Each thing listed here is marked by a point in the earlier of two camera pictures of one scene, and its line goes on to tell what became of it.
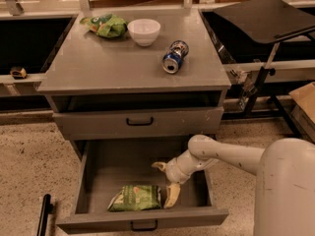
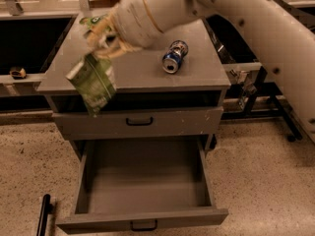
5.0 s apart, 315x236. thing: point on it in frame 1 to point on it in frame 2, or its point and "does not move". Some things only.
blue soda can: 171,60 does not move
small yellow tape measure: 19,74 does not move
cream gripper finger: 159,164 to 98,31
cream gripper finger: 173,191 to 122,47
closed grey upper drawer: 138,123 does not move
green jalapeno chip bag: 133,198 to 95,82
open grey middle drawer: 106,167 does not move
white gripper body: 172,171 to 132,21
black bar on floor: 47,208 does not move
